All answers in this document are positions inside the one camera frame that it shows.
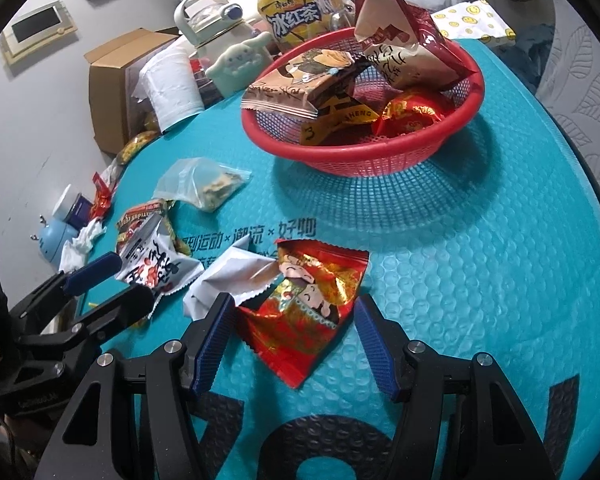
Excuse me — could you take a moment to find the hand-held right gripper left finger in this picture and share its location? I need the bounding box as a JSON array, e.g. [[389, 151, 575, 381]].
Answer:
[[32, 291, 238, 480]]

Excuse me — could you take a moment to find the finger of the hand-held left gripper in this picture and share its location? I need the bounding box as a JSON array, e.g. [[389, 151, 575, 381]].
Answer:
[[7, 251, 124, 333], [15, 282, 156, 377]]

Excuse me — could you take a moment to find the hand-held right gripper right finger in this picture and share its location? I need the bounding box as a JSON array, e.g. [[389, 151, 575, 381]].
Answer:
[[354, 295, 556, 480]]

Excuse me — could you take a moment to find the white snack packet black print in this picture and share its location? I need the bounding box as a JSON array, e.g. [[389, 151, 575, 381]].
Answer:
[[116, 220, 205, 318]]

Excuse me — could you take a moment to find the dark multicolour snack packet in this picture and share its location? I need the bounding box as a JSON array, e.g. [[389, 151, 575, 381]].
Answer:
[[115, 199, 178, 246]]

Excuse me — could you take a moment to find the red and gold snack packet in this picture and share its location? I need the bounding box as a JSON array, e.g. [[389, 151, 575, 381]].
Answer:
[[236, 240, 370, 390]]

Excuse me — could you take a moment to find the clear zip bag of nuts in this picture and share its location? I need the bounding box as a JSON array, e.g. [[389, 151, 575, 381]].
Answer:
[[152, 157, 253, 213]]

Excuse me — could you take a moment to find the red plastic mesh basket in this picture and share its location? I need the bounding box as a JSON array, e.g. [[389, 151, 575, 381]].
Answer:
[[240, 27, 485, 178]]

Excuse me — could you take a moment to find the small red snack packet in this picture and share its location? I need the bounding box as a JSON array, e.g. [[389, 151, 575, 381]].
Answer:
[[377, 87, 456, 138]]

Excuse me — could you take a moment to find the brown striped snack packet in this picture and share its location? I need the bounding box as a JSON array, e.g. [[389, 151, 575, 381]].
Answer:
[[241, 49, 381, 147]]

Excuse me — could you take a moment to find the dark red snack packet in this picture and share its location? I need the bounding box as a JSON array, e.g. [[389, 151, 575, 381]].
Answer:
[[354, 0, 473, 93]]

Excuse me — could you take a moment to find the crumpled white tissue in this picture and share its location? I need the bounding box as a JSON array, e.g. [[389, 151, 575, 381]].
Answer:
[[57, 220, 106, 273]]

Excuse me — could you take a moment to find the small blue humidifier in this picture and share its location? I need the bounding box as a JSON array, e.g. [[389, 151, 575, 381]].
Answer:
[[30, 216, 78, 266]]

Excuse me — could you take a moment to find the purple jar white lid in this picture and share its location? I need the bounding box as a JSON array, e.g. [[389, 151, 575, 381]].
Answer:
[[54, 184, 95, 228]]

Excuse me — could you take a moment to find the teal bubble mat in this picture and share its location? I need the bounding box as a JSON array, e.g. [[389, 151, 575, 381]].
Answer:
[[80, 37, 600, 480]]

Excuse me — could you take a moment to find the yellow snack bag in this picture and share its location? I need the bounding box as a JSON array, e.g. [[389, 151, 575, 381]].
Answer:
[[115, 130, 161, 166]]

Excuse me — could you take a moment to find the open cardboard box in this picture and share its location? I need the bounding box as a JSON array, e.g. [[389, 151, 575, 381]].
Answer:
[[83, 28, 181, 155]]

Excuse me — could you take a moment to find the white paper towel roll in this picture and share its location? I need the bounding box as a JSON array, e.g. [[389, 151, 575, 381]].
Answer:
[[132, 49, 206, 133]]

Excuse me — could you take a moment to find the cream character water bottle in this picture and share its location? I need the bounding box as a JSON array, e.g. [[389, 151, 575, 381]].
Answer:
[[174, 0, 273, 98]]

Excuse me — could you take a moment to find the yellow label drink bottle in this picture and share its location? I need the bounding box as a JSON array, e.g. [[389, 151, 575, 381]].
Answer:
[[257, 0, 337, 53]]

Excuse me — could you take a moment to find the blue cloth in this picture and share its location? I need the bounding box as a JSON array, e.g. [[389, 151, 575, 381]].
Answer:
[[512, 25, 556, 96]]

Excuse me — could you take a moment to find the grey quilted cushion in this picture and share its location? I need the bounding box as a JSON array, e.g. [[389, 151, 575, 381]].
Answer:
[[535, 0, 600, 196]]

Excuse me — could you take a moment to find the yellow smiley paper bag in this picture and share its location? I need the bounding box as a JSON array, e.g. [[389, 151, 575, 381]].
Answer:
[[432, 0, 517, 47]]

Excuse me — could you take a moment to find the wall intercom panel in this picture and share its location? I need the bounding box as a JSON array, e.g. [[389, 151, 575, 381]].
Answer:
[[0, 0, 77, 66]]

